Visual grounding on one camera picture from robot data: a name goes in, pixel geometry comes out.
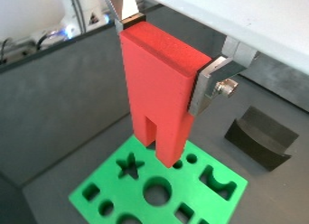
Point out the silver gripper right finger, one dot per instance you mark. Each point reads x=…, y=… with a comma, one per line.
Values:
x=213, y=79

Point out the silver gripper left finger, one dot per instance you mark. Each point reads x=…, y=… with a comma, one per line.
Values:
x=127, y=13

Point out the black curved stand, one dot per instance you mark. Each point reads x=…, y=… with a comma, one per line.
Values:
x=263, y=138

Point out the red double-square block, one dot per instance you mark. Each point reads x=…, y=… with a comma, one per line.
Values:
x=161, y=66

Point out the green foam shape board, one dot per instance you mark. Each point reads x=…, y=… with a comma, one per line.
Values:
x=135, y=190

